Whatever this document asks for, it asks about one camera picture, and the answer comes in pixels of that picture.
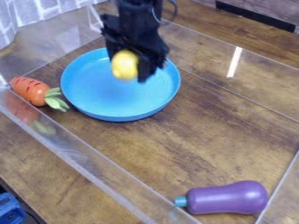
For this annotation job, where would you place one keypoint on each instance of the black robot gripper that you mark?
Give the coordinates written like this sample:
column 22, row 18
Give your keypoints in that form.
column 132, row 30

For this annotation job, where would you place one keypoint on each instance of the yellow toy lemon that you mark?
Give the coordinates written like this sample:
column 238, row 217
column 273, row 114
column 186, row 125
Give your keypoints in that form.
column 124, row 65

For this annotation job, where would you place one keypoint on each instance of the blue round tray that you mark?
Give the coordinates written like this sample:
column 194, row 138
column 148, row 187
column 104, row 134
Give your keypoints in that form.
column 115, row 100

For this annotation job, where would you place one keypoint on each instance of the orange toy carrot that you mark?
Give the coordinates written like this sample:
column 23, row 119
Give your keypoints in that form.
column 38, row 93

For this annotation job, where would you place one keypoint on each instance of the purple toy eggplant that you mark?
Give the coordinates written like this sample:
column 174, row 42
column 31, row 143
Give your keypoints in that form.
column 243, row 197

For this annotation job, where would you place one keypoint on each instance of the blue object at corner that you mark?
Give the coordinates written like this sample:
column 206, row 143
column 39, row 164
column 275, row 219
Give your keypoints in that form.
column 11, row 211

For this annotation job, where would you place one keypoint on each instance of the clear acrylic enclosure wall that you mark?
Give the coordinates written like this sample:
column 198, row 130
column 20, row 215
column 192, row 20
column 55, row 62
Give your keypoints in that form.
column 230, row 128

